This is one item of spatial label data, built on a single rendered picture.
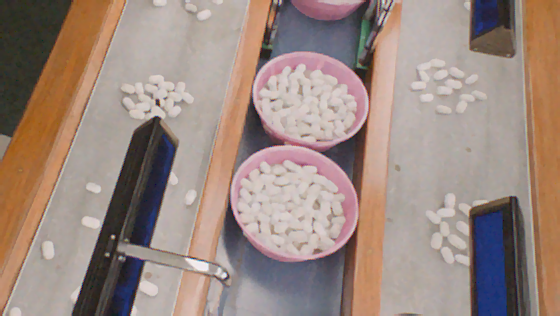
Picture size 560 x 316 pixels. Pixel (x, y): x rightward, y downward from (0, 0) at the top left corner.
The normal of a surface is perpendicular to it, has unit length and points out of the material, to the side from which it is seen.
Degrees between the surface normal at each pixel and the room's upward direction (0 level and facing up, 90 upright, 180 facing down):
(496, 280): 58
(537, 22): 0
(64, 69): 0
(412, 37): 0
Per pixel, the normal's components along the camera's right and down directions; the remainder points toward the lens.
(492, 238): -0.77, -0.48
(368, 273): 0.09, -0.55
